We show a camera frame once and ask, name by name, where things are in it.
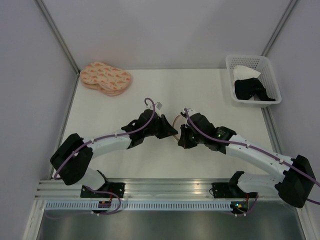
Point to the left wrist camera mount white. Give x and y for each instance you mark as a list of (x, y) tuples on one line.
[(155, 106)]

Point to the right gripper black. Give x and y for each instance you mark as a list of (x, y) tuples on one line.
[(183, 141)]

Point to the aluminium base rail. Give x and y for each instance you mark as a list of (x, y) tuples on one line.
[(158, 189)]

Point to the white cloth in basket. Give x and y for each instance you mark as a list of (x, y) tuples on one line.
[(241, 72)]

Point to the white plastic basket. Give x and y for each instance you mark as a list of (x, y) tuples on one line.
[(267, 78)]

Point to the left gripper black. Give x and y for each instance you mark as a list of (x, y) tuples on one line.
[(167, 129)]

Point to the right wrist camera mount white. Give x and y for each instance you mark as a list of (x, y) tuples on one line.
[(188, 112)]

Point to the left aluminium frame post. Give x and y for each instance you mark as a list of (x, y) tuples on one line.
[(57, 35)]

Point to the white slotted cable duct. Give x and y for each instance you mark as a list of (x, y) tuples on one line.
[(139, 205)]

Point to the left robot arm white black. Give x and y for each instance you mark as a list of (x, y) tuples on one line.
[(71, 160)]

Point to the pink patterned pad stack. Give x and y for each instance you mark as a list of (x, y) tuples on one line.
[(109, 80)]

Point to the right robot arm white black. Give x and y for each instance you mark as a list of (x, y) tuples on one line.
[(290, 178)]

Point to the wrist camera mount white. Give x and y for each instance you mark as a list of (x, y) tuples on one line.
[(155, 106), (188, 112)]

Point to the aluminium frame post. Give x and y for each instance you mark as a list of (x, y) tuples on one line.
[(292, 4), (57, 35)]

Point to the black garment in basket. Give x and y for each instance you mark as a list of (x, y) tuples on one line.
[(248, 88)]

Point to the white mesh laundry bag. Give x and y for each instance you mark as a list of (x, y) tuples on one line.
[(177, 123)]

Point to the right aluminium frame post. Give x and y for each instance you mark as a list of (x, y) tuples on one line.
[(292, 4)]

